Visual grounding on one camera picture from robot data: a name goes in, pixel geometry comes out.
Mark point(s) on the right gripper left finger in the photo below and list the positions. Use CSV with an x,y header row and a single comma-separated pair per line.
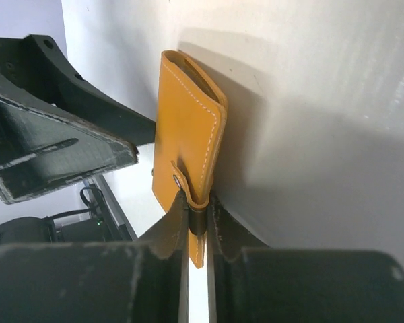
x,y
145,280

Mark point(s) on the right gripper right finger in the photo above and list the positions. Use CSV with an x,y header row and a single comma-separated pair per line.
x,y
248,281

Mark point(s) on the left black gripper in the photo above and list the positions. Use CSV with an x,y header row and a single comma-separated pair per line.
x,y
55,127

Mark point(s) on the orange leather card holder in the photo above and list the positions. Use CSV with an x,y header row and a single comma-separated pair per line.
x,y
191,118

